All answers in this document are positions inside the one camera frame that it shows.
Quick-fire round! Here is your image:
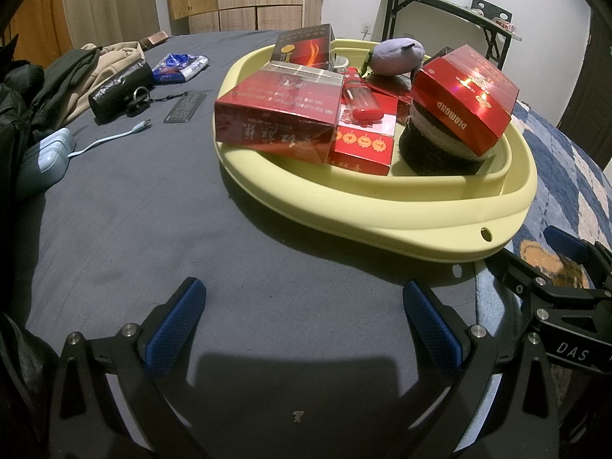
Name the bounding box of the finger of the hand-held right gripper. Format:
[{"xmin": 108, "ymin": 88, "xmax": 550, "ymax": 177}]
[
  {"xmin": 525, "ymin": 298, "xmax": 612, "ymax": 341},
  {"xmin": 496, "ymin": 225, "xmax": 612, "ymax": 298}
]

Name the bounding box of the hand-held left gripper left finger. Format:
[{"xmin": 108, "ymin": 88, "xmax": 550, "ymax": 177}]
[{"xmin": 48, "ymin": 276, "xmax": 207, "ymax": 459}]

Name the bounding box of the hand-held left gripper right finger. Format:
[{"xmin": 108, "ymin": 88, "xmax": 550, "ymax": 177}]
[{"xmin": 402, "ymin": 280, "xmax": 561, "ymax": 459}]

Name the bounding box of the yellow plastic basin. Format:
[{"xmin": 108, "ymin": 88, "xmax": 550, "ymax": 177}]
[{"xmin": 213, "ymin": 37, "xmax": 539, "ymax": 265}]

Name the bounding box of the black grey striped roll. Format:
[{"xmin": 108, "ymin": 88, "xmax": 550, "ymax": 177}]
[{"xmin": 399, "ymin": 69, "xmax": 504, "ymax": 177}]

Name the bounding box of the dark brown cigarette box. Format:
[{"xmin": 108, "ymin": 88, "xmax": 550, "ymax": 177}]
[{"xmin": 272, "ymin": 24, "xmax": 335, "ymax": 72}]

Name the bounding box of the dark brown door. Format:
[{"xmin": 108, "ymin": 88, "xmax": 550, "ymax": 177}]
[{"xmin": 556, "ymin": 7, "xmax": 612, "ymax": 170}]

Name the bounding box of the glossy red cigarette box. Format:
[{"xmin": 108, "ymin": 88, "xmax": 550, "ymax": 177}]
[{"xmin": 411, "ymin": 44, "xmax": 521, "ymax": 156}]

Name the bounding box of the red box with gold lanterns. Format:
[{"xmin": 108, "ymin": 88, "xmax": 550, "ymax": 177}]
[{"xmin": 326, "ymin": 100, "xmax": 399, "ymax": 179}]

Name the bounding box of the light blue charger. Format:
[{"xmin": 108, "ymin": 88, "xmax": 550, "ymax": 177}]
[{"xmin": 13, "ymin": 127, "xmax": 78, "ymax": 200}]

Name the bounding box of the small black keyboard charm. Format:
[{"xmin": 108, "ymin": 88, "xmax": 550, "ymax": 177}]
[{"xmin": 163, "ymin": 90, "xmax": 208, "ymax": 124}]

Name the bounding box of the large red cigarette carton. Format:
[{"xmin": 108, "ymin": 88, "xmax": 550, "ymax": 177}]
[{"xmin": 213, "ymin": 61, "xmax": 347, "ymax": 166}]

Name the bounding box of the glossy black pouch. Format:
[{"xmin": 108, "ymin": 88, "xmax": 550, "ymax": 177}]
[{"xmin": 88, "ymin": 59, "xmax": 155, "ymax": 126}]

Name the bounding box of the red lighter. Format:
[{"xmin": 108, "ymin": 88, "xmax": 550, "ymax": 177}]
[{"xmin": 343, "ymin": 67, "xmax": 384, "ymax": 122}]

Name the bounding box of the purple plush eggplant toy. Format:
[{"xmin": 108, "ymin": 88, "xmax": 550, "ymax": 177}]
[{"xmin": 363, "ymin": 37, "xmax": 428, "ymax": 77}]

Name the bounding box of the black folding table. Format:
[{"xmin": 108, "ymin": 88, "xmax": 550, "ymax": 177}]
[{"xmin": 372, "ymin": 0, "xmax": 523, "ymax": 76}]

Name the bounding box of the blue tissue packet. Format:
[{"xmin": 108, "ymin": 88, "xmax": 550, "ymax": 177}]
[{"xmin": 152, "ymin": 52, "xmax": 210, "ymax": 83}]

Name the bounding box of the dark jacket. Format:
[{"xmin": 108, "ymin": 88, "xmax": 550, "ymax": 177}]
[{"xmin": 0, "ymin": 47, "xmax": 104, "ymax": 163}]

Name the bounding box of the small copper box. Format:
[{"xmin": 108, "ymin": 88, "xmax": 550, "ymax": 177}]
[{"xmin": 140, "ymin": 31, "xmax": 169, "ymax": 51}]

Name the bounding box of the beige curtain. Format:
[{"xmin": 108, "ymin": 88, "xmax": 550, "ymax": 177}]
[{"xmin": 60, "ymin": 0, "xmax": 161, "ymax": 60}]

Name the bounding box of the orange wooden door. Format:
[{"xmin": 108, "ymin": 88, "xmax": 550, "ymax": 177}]
[{"xmin": 8, "ymin": 0, "xmax": 67, "ymax": 68}]

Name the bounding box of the light blue charger cable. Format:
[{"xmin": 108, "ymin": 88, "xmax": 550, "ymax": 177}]
[{"xmin": 67, "ymin": 119, "xmax": 154, "ymax": 160}]

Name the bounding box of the black key ring with lanyard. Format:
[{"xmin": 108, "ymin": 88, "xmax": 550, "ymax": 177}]
[{"xmin": 124, "ymin": 86, "xmax": 188, "ymax": 118}]

